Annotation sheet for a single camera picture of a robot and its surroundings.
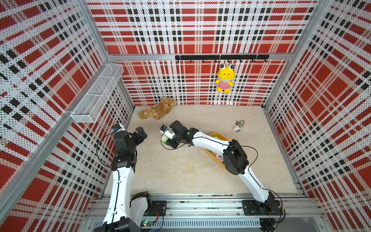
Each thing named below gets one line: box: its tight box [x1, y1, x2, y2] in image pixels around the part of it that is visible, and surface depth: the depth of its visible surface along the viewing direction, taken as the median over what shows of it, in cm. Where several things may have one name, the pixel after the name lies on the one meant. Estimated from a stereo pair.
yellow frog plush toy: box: [215, 63, 236, 94], surface depth 95 cm
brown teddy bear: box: [137, 97, 177, 121], surface depth 109 cm
